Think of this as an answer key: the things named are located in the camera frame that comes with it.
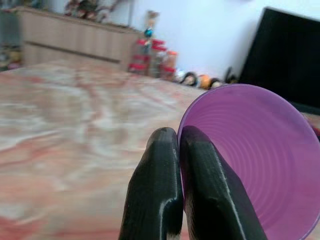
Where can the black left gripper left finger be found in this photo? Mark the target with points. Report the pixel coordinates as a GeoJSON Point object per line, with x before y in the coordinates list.
{"type": "Point", "coordinates": [152, 180]}

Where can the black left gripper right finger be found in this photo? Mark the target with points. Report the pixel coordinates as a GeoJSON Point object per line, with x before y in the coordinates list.
{"type": "Point", "coordinates": [212, 190]}

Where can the purple plastic cup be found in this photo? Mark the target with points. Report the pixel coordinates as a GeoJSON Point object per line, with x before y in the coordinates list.
{"type": "Point", "coordinates": [257, 155]}

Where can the dark haired doll head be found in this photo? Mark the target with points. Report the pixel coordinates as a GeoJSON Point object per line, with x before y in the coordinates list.
{"type": "Point", "coordinates": [189, 78]}

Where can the orange round toy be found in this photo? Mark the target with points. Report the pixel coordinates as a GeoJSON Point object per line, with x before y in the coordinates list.
{"type": "Point", "coordinates": [205, 81]}

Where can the orange lidded clear jar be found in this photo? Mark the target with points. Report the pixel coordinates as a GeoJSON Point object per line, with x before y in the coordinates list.
{"type": "Point", "coordinates": [170, 63]}

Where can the red tiered snack rack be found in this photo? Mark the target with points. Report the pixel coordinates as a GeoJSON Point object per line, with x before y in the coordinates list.
{"type": "Point", "coordinates": [146, 56]}

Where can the black flat television screen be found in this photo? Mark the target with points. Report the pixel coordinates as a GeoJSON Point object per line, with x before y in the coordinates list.
{"type": "Point", "coordinates": [282, 57]}

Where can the colourful figurine on stand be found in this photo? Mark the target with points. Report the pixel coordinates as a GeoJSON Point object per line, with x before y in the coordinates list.
{"type": "Point", "coordinates": [150, 30]}

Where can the light wooden sideboard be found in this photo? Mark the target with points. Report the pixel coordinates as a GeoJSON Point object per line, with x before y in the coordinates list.
{"type": "Point", "coordinates": [75, 42]}

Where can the dried flower decoration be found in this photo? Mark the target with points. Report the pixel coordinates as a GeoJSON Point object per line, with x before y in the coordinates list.
{"type": "Point", "coordinates": [83, 10]}

